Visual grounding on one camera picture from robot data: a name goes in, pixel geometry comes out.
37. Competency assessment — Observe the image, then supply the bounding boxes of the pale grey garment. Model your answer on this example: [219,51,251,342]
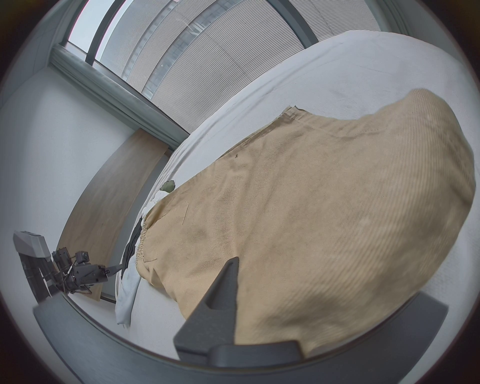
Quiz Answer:
[114,262,142,329]

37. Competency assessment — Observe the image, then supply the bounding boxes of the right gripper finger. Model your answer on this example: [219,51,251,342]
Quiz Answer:
[173,256,241,367]

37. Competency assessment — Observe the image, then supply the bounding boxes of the tan shorts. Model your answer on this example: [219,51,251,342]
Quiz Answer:
[136,88,476,355]

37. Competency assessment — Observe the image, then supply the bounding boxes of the cream white garment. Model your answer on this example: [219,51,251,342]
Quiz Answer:
[144,190,168,211]

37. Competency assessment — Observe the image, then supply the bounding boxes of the bed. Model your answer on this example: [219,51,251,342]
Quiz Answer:
[56,30,480,357]

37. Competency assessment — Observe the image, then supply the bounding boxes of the black garment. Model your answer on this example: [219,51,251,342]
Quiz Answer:
[120,215,145,271]

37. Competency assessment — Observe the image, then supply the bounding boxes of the window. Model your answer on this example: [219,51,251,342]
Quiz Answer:
[64,0,404,134]

